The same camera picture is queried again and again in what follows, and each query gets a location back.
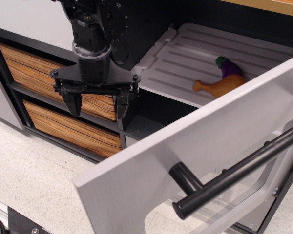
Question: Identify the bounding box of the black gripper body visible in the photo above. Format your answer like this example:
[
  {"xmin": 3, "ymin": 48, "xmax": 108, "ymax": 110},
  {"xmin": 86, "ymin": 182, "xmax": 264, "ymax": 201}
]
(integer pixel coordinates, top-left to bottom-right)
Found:
[{"xmin": 50, "ymin": 57, "xmax": 141, "ymax": 96}]

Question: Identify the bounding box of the black oven door handle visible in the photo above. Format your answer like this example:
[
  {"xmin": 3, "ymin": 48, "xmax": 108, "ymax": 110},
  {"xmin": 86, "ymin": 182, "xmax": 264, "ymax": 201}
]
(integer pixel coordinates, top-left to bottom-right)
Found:
[{"xmin": 168, "ymin": 89, "xmax": 293, "ymax": 220}]

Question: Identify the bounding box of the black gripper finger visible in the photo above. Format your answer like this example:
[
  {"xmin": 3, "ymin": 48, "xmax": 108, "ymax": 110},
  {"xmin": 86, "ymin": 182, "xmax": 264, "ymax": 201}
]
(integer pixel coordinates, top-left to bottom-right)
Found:
[
  {"xmin": 116, "ymin": 96, "xmax": 130, "ymax": 119},
  {"xmin": 62, "ymin": 92, "xmax": 81, "ymax": 117}
]

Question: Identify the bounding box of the wooden countertop edge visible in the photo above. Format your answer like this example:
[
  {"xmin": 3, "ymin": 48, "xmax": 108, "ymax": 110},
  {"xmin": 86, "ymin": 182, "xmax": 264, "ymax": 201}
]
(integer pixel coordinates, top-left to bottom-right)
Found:
[{"xmin": 225, "ymin": 0, "xmax": 293, "ymax": 16}]

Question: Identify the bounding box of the toy chicken drumstick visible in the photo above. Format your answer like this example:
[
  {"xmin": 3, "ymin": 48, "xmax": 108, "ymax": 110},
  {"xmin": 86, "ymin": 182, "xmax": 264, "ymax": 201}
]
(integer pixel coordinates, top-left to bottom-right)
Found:
[{"xmin": 193, "ymin": 74, "xmax": 246, "ymax": 98}]

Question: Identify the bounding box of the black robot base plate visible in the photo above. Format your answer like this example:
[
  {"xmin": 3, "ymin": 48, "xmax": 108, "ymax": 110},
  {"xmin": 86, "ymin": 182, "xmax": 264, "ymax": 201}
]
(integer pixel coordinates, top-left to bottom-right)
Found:
[{"xmin": 7, "ymin": 207, "xmax": 50, "ymax": 234}]

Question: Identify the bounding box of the purple toy eggplant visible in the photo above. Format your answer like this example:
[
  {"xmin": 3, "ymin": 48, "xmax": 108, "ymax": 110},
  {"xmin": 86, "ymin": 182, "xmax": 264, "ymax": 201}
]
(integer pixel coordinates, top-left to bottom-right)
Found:
[{"xmin": 215, "ymin": 56, "xmax": 243, "ymax": 78}]

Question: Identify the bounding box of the wood-pattern storage bin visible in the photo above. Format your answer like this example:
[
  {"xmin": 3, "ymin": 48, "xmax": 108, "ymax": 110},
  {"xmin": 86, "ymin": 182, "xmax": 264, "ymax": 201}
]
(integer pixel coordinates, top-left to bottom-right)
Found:
[
  {"xmin": 0, "ymin": 39, "xmax": 118, "ymax": 122},
  {"xmin": 23, "ymin": 100, "xmax": 122, "ymax": 158}
]

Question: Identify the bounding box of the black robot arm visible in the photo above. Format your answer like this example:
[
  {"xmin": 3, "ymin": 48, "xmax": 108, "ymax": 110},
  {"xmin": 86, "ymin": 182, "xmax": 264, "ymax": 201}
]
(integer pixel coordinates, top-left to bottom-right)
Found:
[{"xmin": 50, "ymin": 0, "xmax": 141, "ymax": 119}]

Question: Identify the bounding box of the upper wood-pattern storage bin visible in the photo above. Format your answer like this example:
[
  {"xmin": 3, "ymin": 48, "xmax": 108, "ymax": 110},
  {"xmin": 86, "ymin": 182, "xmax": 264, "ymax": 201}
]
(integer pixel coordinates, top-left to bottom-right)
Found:
[{"xmin": 0, "ymin": 39, "xmax": 118, "ymax": 122}]

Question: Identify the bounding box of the grey lower oven drawer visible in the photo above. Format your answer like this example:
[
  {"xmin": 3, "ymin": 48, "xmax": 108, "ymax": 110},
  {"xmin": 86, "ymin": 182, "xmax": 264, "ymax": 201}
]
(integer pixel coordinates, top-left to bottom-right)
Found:
[{"xmin": 125, "ymin": 135, "xmax": 276, "ymax": 232}]

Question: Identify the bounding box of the grey toy oven door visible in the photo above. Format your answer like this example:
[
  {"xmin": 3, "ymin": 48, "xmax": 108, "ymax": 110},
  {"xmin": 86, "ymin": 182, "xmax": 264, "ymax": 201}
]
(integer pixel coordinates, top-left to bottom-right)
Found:
[{"xmin": 73, "ymin": 58, "xmax": 293, "ymax": 234}]

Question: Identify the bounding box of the lower wood-pattern storage bin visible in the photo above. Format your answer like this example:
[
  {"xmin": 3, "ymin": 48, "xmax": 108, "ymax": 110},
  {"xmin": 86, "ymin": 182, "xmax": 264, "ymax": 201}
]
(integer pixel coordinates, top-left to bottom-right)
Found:
[{"xmin": 23, "ymin": 100, "xmax": 122, "ymax": 158}]

